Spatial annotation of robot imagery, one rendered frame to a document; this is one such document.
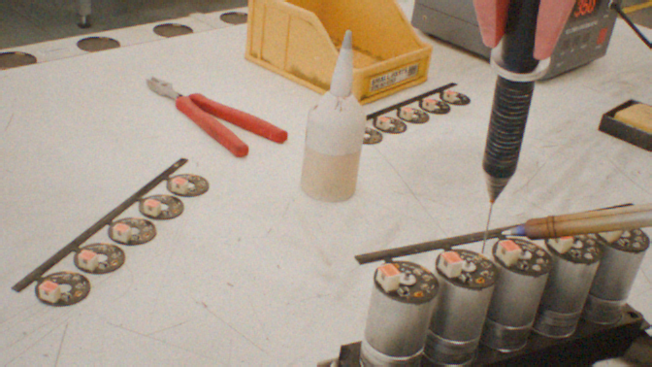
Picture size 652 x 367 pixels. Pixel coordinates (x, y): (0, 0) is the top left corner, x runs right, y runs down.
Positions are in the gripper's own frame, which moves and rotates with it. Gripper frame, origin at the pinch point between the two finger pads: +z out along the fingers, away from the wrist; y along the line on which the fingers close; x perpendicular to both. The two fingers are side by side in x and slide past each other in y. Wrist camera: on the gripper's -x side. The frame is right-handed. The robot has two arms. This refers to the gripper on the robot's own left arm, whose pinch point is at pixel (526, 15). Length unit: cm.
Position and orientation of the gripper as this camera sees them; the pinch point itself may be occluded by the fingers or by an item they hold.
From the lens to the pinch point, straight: 21.0
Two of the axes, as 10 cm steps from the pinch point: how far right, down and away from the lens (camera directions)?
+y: -8.9, -3.0, 3.3
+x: -4.5, 6.5, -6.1
